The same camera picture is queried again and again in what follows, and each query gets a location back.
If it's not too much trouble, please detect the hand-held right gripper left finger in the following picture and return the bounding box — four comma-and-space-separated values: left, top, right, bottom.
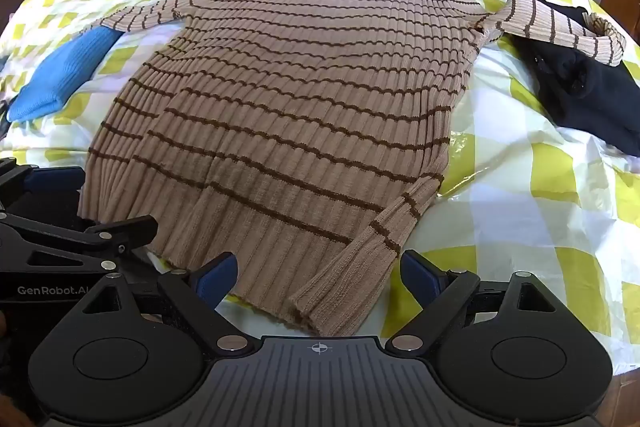
80, 251, 254, 354

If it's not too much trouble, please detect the black garment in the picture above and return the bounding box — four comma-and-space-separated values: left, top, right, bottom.
510, 0, 640, 156

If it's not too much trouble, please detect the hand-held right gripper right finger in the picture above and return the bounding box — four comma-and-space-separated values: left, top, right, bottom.
384, 249, 562, 354

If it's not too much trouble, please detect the blue knit garment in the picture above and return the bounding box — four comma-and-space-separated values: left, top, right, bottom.
7, 26, 124, 124

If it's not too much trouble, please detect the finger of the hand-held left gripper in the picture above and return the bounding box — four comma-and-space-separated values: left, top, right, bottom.
0, 214, 160, 269
0, 159, 87, 214

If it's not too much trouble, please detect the yellow-green checkered bed sheet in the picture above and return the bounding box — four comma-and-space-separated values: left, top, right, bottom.
0, 0, 640, 378

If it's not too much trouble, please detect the tan brown-striped ribbed sweater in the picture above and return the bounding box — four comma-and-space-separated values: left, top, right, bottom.
77, 0, 629, 338

